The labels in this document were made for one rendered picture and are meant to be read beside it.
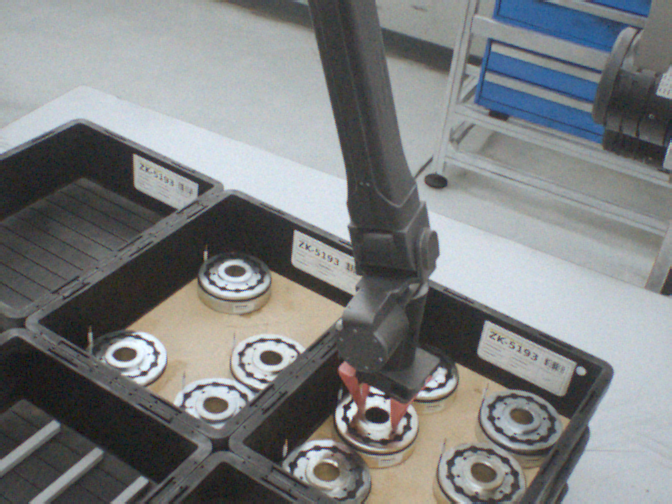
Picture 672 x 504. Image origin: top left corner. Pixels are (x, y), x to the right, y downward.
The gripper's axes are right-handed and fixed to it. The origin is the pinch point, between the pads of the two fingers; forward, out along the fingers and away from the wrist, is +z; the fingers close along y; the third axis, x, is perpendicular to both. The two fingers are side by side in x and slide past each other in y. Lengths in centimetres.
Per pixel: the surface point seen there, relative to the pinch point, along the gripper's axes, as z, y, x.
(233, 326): 3.9, -25.6, 4.2
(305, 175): 17, -52, 60
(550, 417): 1.3, 16.6, 14.2
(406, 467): 4.1, 5.7, -1.9
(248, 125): 86, -148, 169
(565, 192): 73, -36, 187
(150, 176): -3, -53, 17
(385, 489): 4.2, 5.5, -6.3
